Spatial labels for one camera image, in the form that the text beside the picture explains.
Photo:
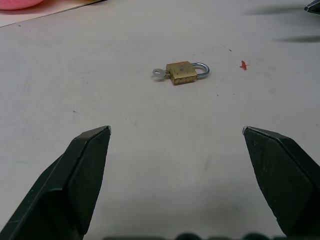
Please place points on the small silver key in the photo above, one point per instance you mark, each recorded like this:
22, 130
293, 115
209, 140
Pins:
158, 73

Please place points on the brass padlock with steel shackle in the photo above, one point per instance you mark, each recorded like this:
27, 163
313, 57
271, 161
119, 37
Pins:
182, 73

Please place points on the pink fluffy object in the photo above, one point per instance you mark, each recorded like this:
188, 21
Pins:
18, 3

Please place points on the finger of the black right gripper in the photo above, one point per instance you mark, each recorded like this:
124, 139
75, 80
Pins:
313, 7

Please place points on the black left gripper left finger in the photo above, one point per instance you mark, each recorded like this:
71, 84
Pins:
57, 190

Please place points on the red mark sticker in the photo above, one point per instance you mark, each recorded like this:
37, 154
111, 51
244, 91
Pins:
243, 65

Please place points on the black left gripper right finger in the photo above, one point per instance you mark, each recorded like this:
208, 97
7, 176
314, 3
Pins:
282, 180

